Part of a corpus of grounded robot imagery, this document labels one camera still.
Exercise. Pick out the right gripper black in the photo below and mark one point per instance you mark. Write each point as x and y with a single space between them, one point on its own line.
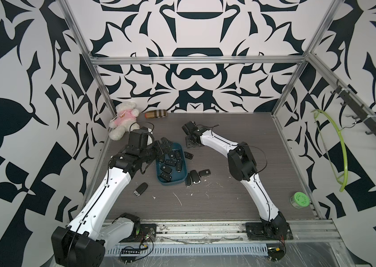
187 142

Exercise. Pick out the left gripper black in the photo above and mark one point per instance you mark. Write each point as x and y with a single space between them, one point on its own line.
159 151

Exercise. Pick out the teal plastic storage box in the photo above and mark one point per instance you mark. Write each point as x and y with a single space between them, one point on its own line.
172 169

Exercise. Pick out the black car key box front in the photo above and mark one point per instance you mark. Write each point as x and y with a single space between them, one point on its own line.
165 177

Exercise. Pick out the black flip key silver end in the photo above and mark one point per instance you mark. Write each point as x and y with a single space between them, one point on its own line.
188 181

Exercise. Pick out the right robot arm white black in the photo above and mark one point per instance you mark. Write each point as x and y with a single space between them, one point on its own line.
243 168

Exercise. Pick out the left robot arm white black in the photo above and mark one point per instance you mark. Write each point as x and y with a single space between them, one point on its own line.
84 241

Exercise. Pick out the brown checkered pouch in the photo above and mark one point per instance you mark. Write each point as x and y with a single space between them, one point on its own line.
156 114

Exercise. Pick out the white teddy bear pink shirt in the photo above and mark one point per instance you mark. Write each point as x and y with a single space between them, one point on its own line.
125 120

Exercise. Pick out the black connector block left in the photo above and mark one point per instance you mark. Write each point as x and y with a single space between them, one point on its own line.
129 254

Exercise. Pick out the black connector block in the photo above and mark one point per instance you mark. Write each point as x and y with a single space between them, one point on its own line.
129 254
275 253

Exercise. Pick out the green tape roll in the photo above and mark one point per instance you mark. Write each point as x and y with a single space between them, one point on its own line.
300 200

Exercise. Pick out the black connector block right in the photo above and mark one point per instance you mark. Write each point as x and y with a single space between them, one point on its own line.
275 253

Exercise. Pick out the green plastic hanger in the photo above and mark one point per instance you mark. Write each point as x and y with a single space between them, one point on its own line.
337 157

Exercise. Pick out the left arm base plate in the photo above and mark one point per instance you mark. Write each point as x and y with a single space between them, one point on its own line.
146 232

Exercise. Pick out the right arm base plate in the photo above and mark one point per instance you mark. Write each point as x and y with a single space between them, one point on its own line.
261 231

